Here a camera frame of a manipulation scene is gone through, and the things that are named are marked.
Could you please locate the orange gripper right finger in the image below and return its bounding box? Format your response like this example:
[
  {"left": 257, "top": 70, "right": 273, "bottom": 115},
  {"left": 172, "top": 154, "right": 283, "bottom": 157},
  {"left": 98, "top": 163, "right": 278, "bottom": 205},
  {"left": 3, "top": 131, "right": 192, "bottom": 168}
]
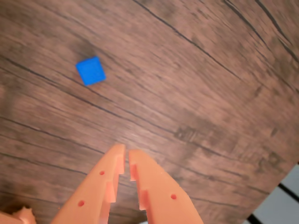
[{"left": 128, "top": 149, "right": 204, "bottom": 224}]

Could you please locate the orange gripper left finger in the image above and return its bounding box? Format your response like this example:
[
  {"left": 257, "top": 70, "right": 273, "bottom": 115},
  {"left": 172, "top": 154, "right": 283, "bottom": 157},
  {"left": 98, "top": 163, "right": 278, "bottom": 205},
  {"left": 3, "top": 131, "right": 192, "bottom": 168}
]
[{"left": 50, "top": 143, "right": 127, "bottom": 224}]

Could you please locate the blue cube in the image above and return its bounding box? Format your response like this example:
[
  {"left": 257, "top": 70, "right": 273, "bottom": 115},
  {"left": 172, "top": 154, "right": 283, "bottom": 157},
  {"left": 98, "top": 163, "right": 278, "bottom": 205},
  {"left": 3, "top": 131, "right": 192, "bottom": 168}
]
[{"left": 75, "top": 56, "right": 107, "bottom": 86}]

